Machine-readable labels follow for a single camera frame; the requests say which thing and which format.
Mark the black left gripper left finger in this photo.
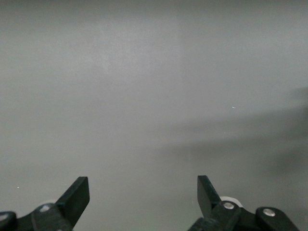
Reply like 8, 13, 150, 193
0, 177, 90, 231

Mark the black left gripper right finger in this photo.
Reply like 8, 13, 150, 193
187, 175, 300, 231

